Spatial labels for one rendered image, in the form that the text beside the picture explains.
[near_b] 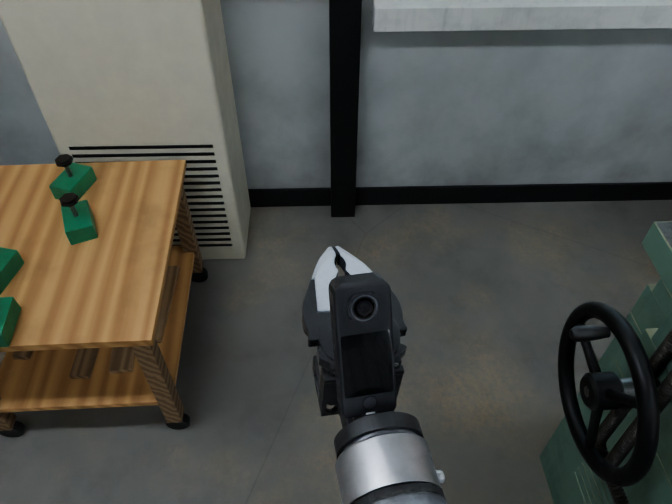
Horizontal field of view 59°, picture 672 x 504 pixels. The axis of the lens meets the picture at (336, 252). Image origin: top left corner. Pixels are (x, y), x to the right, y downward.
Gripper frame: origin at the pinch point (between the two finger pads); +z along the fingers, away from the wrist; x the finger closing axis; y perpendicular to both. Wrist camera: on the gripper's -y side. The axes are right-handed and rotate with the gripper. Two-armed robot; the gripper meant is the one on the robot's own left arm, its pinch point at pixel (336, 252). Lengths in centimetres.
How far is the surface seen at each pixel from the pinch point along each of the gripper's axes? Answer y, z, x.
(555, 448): 104, 19, 71
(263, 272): 120, 107, 1
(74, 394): 108, 57, -57
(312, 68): 56, 138, 22
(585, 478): 93, 6, 68
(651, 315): 41, 16, 66
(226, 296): 121, 99, -13
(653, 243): 31, 24, 66
